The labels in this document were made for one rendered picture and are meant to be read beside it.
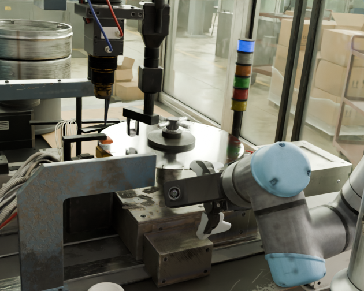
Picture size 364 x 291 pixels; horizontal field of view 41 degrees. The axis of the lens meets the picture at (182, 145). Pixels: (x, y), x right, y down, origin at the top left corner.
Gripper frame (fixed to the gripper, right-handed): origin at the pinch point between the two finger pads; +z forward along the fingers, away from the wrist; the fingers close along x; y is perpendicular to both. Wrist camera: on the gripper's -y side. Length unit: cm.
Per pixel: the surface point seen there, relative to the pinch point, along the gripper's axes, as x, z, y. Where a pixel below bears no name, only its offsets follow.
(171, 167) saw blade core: 6.7, -1.0, -3.9
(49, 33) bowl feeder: 61, 53, -23
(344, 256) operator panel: -13.7, -7.7, 27.3
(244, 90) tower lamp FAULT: 30.4, 20.7, 25.0
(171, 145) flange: 12.9, 6.7, -1.2
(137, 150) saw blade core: 12.0, 6.9, -8.6
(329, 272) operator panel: -16.5, -6.5, 24.4
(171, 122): 18.3, 7.8, -0.3
